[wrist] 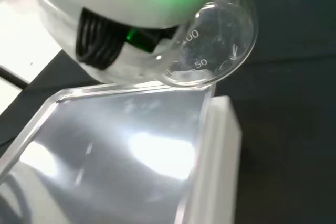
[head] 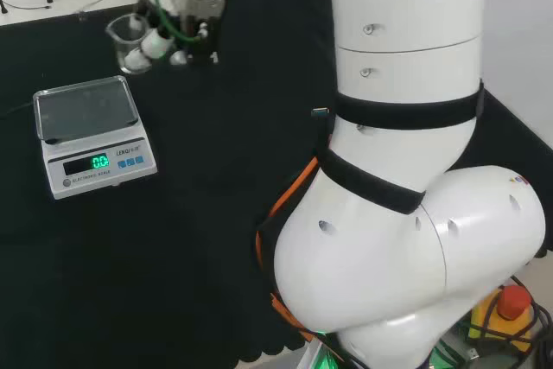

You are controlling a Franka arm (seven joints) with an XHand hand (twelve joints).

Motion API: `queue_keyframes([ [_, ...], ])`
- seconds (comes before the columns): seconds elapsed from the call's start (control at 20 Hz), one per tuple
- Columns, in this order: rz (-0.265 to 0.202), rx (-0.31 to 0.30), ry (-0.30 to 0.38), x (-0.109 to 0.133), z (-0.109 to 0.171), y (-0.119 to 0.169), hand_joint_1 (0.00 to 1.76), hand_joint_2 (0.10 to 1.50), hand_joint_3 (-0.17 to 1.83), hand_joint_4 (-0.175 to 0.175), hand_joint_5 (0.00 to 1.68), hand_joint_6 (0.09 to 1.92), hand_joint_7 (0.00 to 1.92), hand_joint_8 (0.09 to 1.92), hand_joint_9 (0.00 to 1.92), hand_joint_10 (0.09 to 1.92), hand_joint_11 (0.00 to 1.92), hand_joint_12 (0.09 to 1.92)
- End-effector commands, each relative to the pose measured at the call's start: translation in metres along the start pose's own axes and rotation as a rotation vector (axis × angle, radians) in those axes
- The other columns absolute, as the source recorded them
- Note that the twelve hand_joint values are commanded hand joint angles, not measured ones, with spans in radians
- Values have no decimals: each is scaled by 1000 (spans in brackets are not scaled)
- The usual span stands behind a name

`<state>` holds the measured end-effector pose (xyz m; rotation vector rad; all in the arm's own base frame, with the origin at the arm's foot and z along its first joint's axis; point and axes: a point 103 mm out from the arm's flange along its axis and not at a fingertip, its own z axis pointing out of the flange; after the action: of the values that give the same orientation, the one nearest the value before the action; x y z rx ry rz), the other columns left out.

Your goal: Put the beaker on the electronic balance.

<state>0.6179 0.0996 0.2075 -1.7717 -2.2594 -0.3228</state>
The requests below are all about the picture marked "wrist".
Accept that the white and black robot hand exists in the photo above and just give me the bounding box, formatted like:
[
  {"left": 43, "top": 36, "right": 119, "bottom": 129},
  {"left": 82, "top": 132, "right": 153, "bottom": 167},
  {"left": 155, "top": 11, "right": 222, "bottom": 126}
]
[{"left": 27, "top": 0, "right": 224, "bottom": 85}]

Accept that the white electronic balance, steel pan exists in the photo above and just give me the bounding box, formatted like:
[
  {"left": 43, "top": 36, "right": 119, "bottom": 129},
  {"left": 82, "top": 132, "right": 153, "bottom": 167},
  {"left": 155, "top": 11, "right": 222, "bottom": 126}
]
[{"left": 0, "top": 81, "right": 243, "bottom": 224}]

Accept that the pale board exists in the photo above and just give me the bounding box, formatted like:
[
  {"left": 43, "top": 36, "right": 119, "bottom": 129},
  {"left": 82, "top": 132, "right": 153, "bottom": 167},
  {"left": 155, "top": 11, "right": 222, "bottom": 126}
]
[{"left": 0, "top": 0, "right": 62, "bottom": 90}]

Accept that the black bench cloth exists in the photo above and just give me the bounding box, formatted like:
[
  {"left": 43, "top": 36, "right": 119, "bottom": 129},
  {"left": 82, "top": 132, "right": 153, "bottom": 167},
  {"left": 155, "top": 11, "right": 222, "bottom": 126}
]
[{"left": 0, "top": 0, "right": 336, "bottom": 224}]

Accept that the black cable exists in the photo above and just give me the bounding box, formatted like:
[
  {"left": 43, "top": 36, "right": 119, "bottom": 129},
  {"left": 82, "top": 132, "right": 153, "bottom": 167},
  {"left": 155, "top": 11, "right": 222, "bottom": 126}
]
[{"left": 0, "top": 65, "right": 29, "bottom": 89}]

